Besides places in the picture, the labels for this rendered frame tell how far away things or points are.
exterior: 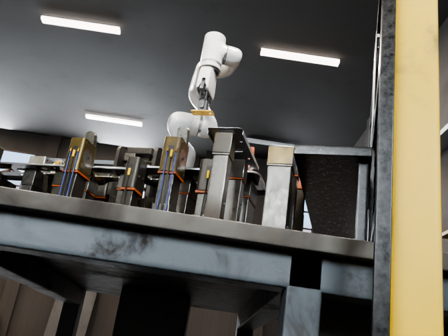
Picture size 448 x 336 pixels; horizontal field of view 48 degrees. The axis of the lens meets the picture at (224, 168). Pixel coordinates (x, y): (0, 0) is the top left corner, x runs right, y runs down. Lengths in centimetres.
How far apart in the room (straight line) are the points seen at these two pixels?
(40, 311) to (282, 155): 1066
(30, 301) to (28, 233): 1087
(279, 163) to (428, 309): 68
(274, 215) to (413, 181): 51
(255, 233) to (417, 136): 41
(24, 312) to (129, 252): 1096
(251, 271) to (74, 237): 40
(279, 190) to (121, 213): 58
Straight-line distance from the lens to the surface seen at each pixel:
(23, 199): 118
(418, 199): 113
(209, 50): 197
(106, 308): 1165
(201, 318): 1090
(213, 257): 113
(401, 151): 117
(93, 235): 116
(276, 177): 155
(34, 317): 1199
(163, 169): 155
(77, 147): 175
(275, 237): 111
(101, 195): 209
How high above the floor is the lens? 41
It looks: 21 degrees up
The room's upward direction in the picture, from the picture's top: 9 degrees clockwise
